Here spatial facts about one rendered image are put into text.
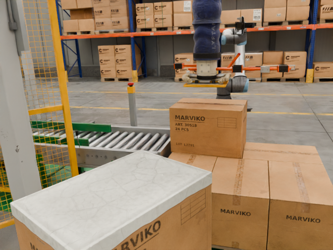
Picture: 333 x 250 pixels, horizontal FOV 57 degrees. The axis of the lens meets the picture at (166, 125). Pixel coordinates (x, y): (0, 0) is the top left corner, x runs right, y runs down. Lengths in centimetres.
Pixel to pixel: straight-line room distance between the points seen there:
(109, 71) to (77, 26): 188
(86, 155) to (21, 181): 76
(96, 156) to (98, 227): 188
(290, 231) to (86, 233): 149
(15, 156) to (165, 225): 136
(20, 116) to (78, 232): 136
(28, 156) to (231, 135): 150
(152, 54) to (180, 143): 910
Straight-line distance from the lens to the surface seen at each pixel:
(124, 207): 101
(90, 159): 284
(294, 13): 975
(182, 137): 261
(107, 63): 1092
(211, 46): 251
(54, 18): 262
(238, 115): 245
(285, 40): 1104
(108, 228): 93
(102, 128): 333
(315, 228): 215
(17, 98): 216
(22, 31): 216
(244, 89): 341
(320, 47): 1118
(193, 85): 252
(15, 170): 226
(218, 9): 254
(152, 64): 1161
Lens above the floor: 154
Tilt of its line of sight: 17 degrees down
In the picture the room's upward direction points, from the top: 2 degrees counter-clockwise
